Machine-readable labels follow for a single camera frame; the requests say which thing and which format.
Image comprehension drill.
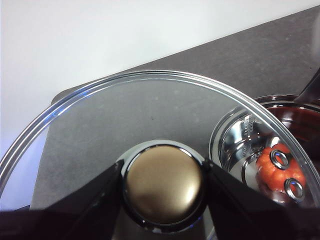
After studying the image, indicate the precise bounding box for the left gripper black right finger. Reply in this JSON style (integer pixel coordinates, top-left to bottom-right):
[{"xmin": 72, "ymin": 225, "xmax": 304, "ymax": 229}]
[{"xmin": 203, "ymin": 160, "xmax": 320, "ymax": 240}]

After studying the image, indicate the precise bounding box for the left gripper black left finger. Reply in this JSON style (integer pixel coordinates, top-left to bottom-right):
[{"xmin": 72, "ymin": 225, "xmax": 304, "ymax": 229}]
[{"xmin": 0, "ymin": 160, "xmax": 125, "ymax": 240}]

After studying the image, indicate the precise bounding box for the glass lid with green knob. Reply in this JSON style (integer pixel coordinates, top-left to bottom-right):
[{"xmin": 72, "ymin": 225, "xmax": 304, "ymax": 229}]
[{"xmin": 0, "ymin": 70, "xmax": 317, "ymax": 240}]

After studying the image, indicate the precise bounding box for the small orange pumpkin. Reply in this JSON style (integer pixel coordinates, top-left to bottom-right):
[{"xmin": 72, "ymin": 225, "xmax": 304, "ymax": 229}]
[{"xmin": 256, "ymin": 143, "xmax": 307, "ymax": 198}]

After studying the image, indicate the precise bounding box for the pale green electric steamer pot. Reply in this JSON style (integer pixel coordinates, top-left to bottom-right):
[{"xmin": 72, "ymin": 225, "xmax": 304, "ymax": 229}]
[{"xmin": 208, "ymin": 94, "xmax": 320, "ymax": 208}]

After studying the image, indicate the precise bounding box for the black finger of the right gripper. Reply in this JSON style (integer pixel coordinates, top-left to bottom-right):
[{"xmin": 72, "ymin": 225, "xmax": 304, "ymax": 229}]
[{"xmin": 293, "ymin": 72, "xmax": 320, "ymax": 106}]

